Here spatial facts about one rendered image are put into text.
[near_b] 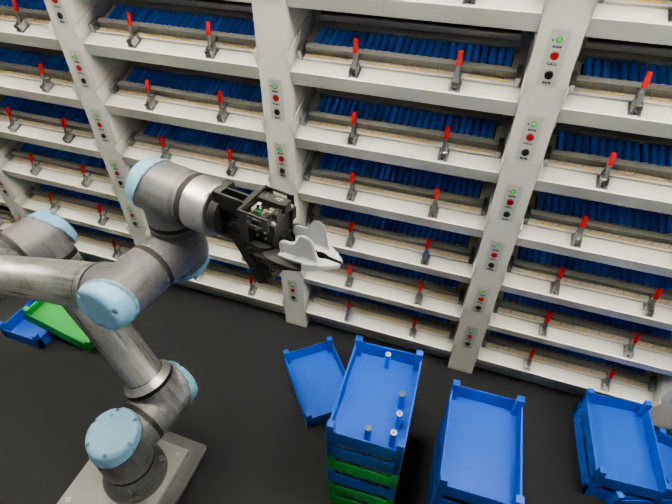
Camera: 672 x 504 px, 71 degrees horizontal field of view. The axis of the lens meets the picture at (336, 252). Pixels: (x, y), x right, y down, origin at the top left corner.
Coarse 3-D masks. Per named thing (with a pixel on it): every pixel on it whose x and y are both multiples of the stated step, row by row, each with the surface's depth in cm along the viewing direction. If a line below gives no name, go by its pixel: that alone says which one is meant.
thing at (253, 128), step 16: (128, 64) 166; (112, 80) 161; (112, 96) 161; (144, 96) 160; (160, 96) 159; (112, 112) 163; (128, 112) 160; (144, 112) 157; (160, 112) 155; (176, 112) 154; (192, 112) 153; (208, 112) 152; (240, 112) 151; (256, 112) 150; (192, 128) 156; (208, 128) 153; (224, 128) 150; (240, 128) 147; (256, 128) 146
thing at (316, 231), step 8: (312, 224) 69; (320, 224) 68; (296, 232) 72; (304, 232) 71; (312, 232) 70; (320, 232) 69; (312, 240) 71; (320, 240) 70; (328, 240) 69; (320, 248) 70; (328, 248) 70; (320, 256) 70; (328, 256) 69; (336, 256) 69
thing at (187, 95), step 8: (120, 88) 162; (128, 88) 161; (136, 88) 159; (144, 88) 158; (152, 88) 157; (160, 88) 157; (168, 88) 156; (168, 96) 158; (176, 96) 156; (184, 96) 155; (192, 96) 153; (200, 96) 153; (208, 96) 152; (216, 96) 152; (200, 104) 153; (216, 104) 153; (224, 104) 152; (232, 104) 151; (240, 104) 149; (248, 104) 148; (256, 104) 148; (248, 112) 149
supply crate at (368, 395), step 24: (360, 336) 140; (360, 360) 142; (408, 360) 140; (360, 384) 136; (384, 384) 136; (408, 384) 136; (336, 408) 127; (360, 408) 130; (384, 408) 130; (408, 408) 130; (336, 432) 120; (360, 432) 125; (384, 432) 125; (384, 456) 120
